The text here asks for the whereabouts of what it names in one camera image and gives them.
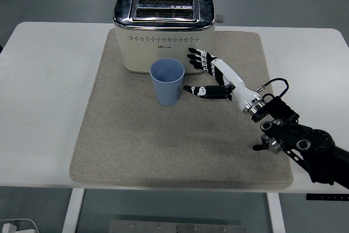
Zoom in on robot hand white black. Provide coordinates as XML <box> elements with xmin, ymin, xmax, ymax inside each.
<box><xmin>183</xmin><ymin>47</ymin><xmax>260</xmax><ymax>111</ymax></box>

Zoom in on blue plastic cup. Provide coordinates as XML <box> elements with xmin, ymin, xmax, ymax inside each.
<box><xmin>149</xmin><ymin>58</ymin><xmax>186</xmax><ymax>106</ymax></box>

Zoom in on cream chrome toaster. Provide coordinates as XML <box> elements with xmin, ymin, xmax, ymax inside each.
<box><xmin>112</xmin><ymin>0</ymin><xmax>225</xmax><ymax>76</ymax></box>

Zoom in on grey-beige felt mat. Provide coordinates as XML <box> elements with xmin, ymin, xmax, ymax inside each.
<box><xmin>68</xmin><ymin>29</ymin><xmax>294</xmax><ymax>190</ymax></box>

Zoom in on white table leg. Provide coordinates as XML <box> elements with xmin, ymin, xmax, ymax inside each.
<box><xmin>62</xmin><ymin>188</ymin><xmax>86</xmax><ymax>233</ymax></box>
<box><xmin>266</xmin><ymin>192</ymin><xmax>286</xmax><ymax>233</ymax></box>

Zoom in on black table control panel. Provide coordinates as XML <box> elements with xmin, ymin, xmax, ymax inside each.
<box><xmin>305</xmin><ymin>193</ymin><xmax>349</xmax><ymax>201</ymax></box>

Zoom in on grey metal plate with screws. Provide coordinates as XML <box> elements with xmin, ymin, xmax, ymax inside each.
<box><xmin>108</xmin><ymin>219</ymin><xmax>248</xmax><ymax>233</ymax></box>

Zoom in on white power adapter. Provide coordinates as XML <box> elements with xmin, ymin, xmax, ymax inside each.
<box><xmin>0</xmin><ymin>223</ymin><xmax>19</xmax><ymax>233</ymax></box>

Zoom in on white cable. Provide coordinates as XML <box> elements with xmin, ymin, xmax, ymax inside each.
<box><xmin>0</xmin><ymin>218</ymin><xmax>39</xmax><ymax>233</ymax></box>

